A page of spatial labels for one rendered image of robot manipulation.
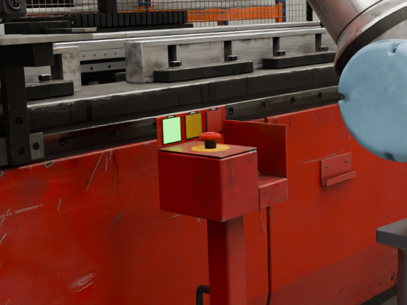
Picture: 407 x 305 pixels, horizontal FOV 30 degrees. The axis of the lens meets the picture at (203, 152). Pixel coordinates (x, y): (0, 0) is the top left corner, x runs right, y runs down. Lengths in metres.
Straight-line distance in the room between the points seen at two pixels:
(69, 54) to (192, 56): 0.37
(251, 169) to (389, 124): 0.70
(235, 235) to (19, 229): 0.40
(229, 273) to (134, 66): 0.56
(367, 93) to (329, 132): 1.40
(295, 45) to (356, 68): 1.46
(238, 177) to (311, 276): 0.83
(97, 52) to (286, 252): 0.72
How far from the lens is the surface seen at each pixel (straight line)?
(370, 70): 0.72
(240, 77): 1.81
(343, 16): 0.77
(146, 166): 1.61
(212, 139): 1.39
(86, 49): 1.98
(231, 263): 1.47
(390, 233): 0.89
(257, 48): 2.05
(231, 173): 1.35
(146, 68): 1.76
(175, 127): 1.45
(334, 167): 2.15
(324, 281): 2.23
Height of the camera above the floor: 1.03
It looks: 10 degrees down
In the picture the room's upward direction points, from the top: 2 degrees counter-clockwise
